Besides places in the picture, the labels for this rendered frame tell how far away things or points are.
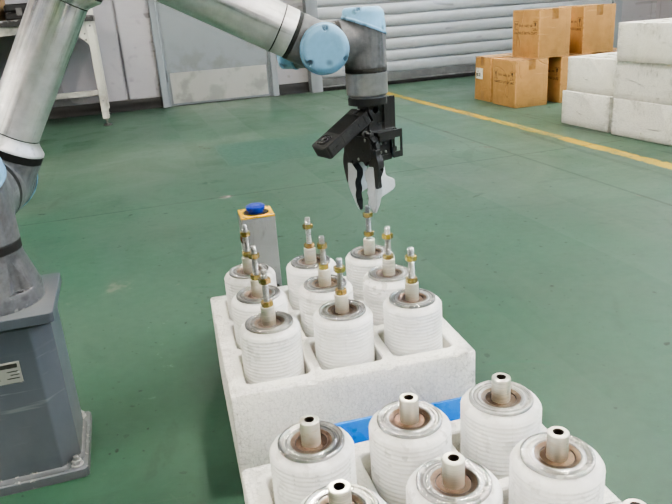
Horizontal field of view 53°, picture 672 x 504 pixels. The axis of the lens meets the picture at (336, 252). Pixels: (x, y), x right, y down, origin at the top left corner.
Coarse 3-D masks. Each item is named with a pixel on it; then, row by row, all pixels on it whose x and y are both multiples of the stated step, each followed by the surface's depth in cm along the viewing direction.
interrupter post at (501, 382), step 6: (492, 378) 80; (498, 378) 81; (504, 378) 81; (510, 378) 80; (492, 384) 81; (498, 384) 80; (504, 384) 80; (510, 384) 80; (492, 390) 81; (498, 390) 80; (504, 390) 80; (492, 396) 81; (498, 396) 80; (504, 396) 80; (498, 402) 81; (504, 402) 80
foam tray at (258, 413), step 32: (224, 320) 124; (224, 352) 112; (384, 352) 109; (448, 352) 107; (224, 384) 123; (256, 384) 102; (288, 384) 102; (320, 384) 102; (352, 384) 104; (384, 384) 105; (416, 384) 107; (448, 384) 108; (256, 416) 101; (288, 416) 103; (320, 416) 104; (352, 416) 106; (256, 448) 103
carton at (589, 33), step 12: (576, 12) 446; (588, 12) 440; (600, 12) 442; (612, 12) 444; (576, 24) 448; (588, 24) 442; (600, 24) 445; (612, 24) 447; (576, 36) 450; (588, 36) 445; (600, 36) 447; (612, 36) 450; (576, 48) 452; (588, 48) 448; (600, 48) 450; (612, 48) 452
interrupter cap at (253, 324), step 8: (280, 312) 108; (248, 320) 106; (256, 320) 106; (280, 320) 106; (288, 320) 105; (248, 328) 103; (256, 328) 103; (264, 328) 103; (272, 328) 103; (280, 328) 103
